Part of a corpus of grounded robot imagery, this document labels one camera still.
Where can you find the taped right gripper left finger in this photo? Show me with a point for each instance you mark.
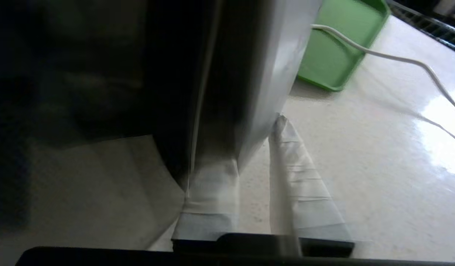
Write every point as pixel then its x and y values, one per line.
pixel 209 199

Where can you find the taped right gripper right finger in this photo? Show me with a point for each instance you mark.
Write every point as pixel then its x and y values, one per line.
pixel 297 192

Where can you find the black glass microwave door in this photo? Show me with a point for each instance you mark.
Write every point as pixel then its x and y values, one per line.
pixel 175 74

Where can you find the green plastic tray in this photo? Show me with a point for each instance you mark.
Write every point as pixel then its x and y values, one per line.
pixel 334 48

